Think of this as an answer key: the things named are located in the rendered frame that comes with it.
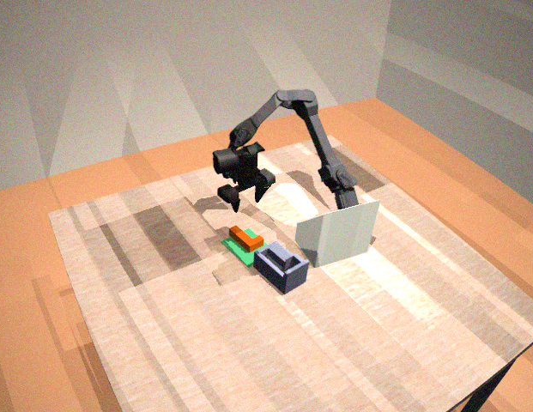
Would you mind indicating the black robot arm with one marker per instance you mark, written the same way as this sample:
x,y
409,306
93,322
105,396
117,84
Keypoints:
x,y
305,104

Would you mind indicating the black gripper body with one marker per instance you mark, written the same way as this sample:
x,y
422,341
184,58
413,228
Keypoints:
x,y
246,179

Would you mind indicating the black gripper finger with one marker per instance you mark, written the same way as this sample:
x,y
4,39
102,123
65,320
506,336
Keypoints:
x,y
235,205
260,190

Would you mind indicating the orange l-shaped part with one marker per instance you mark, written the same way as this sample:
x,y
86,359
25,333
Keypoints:
x,y
245,240

